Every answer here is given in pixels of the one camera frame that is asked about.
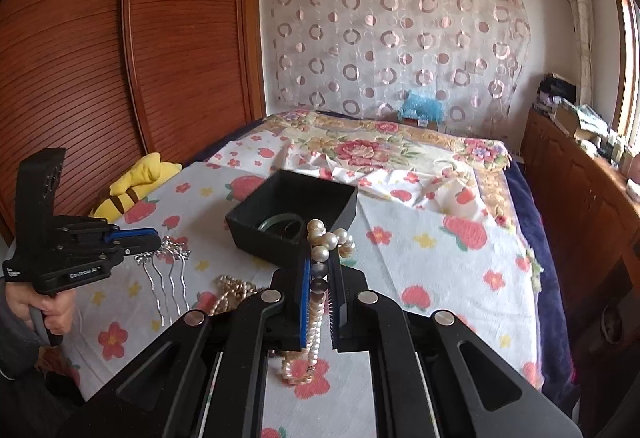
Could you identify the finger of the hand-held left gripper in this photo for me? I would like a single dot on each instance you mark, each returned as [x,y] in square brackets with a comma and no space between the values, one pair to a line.
[135,233]
[142,248]

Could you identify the strawberry print sheet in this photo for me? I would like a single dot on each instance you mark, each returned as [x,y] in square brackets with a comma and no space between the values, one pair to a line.
[425,278]

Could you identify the dark blue bedspread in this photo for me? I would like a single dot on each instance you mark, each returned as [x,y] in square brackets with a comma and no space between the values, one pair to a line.
[550,278]

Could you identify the silver hair comb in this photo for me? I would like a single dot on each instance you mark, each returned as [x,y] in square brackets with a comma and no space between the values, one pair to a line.
[170,278]

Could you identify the clutter pile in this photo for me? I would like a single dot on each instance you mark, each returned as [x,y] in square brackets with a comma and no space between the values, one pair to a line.
[580,120]

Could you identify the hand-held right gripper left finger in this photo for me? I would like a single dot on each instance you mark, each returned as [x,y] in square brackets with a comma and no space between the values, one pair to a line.
[303,303]

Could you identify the white curtain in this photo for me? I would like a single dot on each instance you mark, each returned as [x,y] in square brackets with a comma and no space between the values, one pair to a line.
[572,18]

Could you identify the floral blanket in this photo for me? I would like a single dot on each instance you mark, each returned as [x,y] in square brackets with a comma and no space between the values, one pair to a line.
[370,148]

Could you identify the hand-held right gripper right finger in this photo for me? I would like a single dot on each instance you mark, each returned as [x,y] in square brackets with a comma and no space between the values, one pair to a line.
[334,318]

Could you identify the black box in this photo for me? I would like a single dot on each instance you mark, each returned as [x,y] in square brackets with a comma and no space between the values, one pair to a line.
[320,198]

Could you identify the wooden cabinet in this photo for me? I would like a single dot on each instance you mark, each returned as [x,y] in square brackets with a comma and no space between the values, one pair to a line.
[575,198]

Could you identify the wooden wardrobe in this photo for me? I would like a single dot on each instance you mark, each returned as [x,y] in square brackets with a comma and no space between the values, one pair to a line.
[125,43]

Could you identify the circle pattern sheer curtain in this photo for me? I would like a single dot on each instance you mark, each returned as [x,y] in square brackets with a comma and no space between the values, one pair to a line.
[390,33]

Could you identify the blue bag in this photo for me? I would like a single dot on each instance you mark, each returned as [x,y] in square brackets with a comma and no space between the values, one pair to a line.
[424,107]

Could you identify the green jade bangle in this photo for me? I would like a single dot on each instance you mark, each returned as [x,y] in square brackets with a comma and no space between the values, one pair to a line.
[280,219]

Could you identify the yellow plush toy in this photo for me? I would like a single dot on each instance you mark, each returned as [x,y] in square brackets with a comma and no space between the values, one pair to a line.
[135,178]

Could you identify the person's left hand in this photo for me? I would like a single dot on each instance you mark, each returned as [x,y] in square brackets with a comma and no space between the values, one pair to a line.
[56,315]

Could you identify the person's left forearm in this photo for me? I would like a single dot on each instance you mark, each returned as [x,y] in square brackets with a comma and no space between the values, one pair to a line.
[17,343]

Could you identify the wooden window frame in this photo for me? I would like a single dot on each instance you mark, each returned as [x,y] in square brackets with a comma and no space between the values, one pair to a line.
[625,58]

